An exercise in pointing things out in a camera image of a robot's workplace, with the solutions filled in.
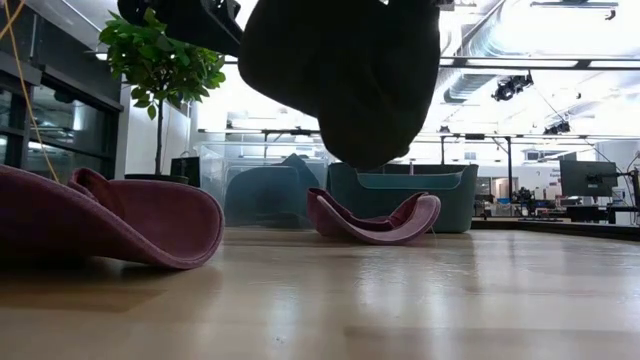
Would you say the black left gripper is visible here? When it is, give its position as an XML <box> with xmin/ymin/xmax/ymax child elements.
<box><xmin>116</xmin><ymin>0</ymin><xmax>245</xmax><ymax>58</ymax></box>

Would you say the maroon baseball cap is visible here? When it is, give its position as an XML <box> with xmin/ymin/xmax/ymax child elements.
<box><xmin>306</xmin><ymin>187</ymin><xmax>443</xmax><ymax>247</ymax></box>
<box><xmin>0</xmin><ymin>164</ymin><xmax>226</xmax><ymax>272</ymax></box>

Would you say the green leafy plant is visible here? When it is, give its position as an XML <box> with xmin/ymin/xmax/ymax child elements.
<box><xmin>98</xmin><ymin>6</ymin><xmax>228</xmax><ymax>176</ymax></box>

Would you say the clear plastic bin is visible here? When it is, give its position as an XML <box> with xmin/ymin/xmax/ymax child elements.
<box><xmin>191</xmin><ymin>141</ymin><xmax>332</xmax><ymax>229</ymax></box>

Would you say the black plant pot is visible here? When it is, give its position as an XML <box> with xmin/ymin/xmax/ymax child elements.
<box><xmin>124</xmin><ymin>172</ymin><xmax>191</xmax><ymax>186</ymax></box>

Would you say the dark glass partition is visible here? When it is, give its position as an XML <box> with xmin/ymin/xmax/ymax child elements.
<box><xmin>0</xmin><ymin>0</ymin><xmax>125</xmax><ymax>180</ymax></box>

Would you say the teal plastic bin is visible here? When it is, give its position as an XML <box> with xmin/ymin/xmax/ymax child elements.
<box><xmin>326</xmin><ymin>161</ymin><xmax>480</xmax><ymax>235</ymax></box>

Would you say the dark computer monitor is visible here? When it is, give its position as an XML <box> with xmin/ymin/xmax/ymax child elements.
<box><xmin>559</xmin><ymin>159</ymin><xmax>620</xmax><ymax>198</ymax></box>

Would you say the background dark workbench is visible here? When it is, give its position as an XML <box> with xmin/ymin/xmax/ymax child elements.
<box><xmin>469</xmin><ymin>215</ymin><xmax>640</xmax><ymax>243</ymax></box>

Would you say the yellow cable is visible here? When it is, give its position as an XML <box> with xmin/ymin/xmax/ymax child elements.
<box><xmin>0</xmin><ymin>0</ymin><xmax>62</xmax><ymax>184</ymax></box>

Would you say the ceiling-mounted black camera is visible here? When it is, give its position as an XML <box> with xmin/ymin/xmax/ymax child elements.
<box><xmin>491</xmin><ymin>71</ymin><xmax>535</xmax><ymax>103</ymax></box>
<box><xmin>543</xmin><ymin>119</ymin><xmax>573</xmax><ymax>137</ymax></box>

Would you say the overhead frame crossbar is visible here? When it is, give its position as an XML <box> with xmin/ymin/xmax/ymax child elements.
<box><xmin>93</xmin><ymin>51</ymin><xmax>640</xmax><ymax>71</ymax></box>

